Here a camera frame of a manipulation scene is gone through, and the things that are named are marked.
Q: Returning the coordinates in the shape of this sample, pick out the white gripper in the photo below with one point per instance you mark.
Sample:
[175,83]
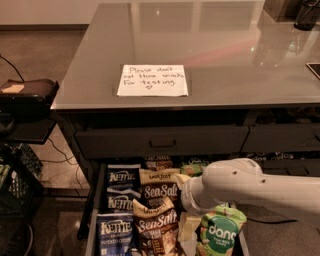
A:
[187,196]

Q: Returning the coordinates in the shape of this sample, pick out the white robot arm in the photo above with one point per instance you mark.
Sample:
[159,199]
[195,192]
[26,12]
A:
[242,181]

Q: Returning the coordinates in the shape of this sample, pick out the middle brown sea salt bag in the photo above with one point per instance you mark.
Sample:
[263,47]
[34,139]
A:
[157,185]

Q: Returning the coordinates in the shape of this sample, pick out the brown sea salt bag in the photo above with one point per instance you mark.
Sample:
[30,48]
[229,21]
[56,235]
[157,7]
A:
[157,185]
[157,228]

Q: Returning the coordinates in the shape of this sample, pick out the rear green Dang chip bag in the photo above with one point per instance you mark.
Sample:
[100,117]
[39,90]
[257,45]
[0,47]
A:
[192,170]

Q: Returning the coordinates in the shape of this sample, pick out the green dang chip bag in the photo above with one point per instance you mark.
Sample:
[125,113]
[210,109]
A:
[192,170]
[218,231]
[195,160]

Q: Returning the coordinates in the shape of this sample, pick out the front brown sea salt bag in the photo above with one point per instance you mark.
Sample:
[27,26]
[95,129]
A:
[157,228]

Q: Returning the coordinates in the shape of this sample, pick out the back green Dang chip bag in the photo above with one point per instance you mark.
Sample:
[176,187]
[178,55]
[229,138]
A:
[195,160]

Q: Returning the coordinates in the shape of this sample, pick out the front green Dang chip bag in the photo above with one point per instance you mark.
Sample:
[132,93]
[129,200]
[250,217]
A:
[218,231]

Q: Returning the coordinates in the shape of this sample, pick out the back brown chip bag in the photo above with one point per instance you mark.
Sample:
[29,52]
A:
[157,163]

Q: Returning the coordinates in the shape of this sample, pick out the middle blue Kettle chip bag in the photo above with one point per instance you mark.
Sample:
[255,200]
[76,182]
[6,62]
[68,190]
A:
[121,200]

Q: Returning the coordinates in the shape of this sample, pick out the blue kettle chip bag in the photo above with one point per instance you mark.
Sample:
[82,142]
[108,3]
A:
[121,200]
[115,234]
[123,177]

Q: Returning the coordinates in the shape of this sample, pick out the top left grey drawer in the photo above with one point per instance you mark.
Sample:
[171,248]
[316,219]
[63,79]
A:
[154,141]

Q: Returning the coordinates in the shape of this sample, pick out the grey drawer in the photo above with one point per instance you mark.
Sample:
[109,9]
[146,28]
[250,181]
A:
[283,138]
[154,141]
[300,167]

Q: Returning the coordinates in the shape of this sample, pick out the back blue Kettle chip bag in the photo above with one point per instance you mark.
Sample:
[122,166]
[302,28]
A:
[123,177]

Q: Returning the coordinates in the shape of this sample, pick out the front blue Kettle chip bag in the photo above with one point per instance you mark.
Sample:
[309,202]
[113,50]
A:
[115,234]

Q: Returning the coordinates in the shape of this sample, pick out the open middle drawer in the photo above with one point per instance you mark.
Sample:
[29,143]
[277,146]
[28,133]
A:
[97,198]

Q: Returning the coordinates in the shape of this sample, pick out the dark snack bags right drawer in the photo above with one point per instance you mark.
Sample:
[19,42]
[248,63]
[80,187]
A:
[279,156]

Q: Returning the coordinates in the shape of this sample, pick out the top right grey drawer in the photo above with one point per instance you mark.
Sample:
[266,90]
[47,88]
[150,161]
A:
[283,138]

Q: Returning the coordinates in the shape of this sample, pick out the right middle grey drawer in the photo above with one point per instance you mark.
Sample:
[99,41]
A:
[300,167]

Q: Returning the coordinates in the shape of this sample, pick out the white handwritten paper note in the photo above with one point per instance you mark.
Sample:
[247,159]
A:
[153,80]

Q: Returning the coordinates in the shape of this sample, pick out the black plastic crate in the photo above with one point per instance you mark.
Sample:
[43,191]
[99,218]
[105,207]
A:
[20,170]

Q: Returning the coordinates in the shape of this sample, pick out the black side shelf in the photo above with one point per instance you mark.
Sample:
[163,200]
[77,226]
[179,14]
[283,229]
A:
[31,133]

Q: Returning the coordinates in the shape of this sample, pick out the black device on side shelf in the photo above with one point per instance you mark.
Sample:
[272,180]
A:
[28,98]

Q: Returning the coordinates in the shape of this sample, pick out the black mesh cup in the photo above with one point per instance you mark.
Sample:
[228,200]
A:
[308,15]

